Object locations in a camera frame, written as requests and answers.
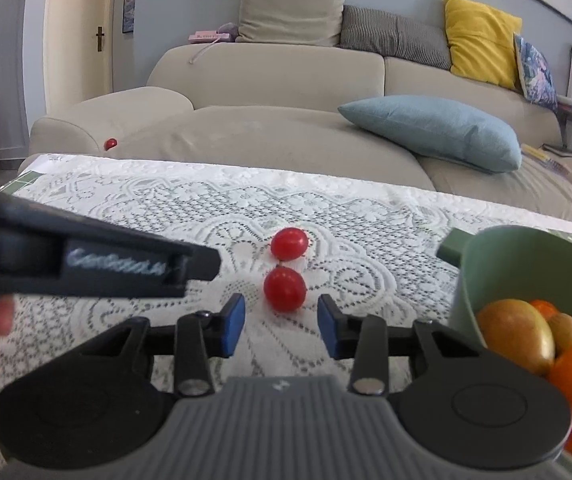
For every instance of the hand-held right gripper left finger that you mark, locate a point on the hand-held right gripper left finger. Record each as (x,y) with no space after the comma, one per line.
(235,327)

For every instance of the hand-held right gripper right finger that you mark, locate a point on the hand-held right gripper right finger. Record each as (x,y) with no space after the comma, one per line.
(327,327)

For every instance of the red cherry tomato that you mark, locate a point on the red cherry tomato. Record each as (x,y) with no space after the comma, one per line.
(285,289)
(290,243)

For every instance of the green colander bowl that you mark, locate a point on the green colander bowl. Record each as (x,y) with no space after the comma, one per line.
(470,285)

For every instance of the small brown round fruit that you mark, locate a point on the small brown round fruit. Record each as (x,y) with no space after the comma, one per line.
(563,331)

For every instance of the white paper sheet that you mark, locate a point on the white paper sheet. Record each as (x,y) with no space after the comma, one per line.
(41,162)

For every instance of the white lace tablecloth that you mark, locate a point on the white lace tablecloth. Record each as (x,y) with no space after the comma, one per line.
(166,210)

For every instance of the small red ball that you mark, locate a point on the small red ball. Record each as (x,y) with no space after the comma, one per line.
(111,143)

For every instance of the light blue pillow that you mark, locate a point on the light blue pillow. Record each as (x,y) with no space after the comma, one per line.
(430,130)

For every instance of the cream door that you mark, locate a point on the cream door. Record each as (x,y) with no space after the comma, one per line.
(81,30)

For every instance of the beige sofa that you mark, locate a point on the beige sofa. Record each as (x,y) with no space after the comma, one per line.
(266,85)

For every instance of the yellow and pink book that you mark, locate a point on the yellow and pink book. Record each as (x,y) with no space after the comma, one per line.
(545,165)

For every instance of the pink toy phone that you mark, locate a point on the pink toy phone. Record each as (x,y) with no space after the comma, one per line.
(208,37)

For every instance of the black notebook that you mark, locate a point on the black notebook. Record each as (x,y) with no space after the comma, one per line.
(563,151)

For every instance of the purple plush toy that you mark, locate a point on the purple plush toy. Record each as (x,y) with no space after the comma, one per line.
(228,31)

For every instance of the grey checked cushion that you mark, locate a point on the grey checked cushion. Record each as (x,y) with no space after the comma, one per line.
(395,35)

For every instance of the beige cushion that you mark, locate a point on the beige cushion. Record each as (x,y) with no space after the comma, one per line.
(291,5)

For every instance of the yellow cushion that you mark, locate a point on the yellow cushion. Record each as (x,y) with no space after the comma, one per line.
(480,40)

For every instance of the blue floral cushion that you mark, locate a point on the blue floral cushion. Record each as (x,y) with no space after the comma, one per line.
(535,72)

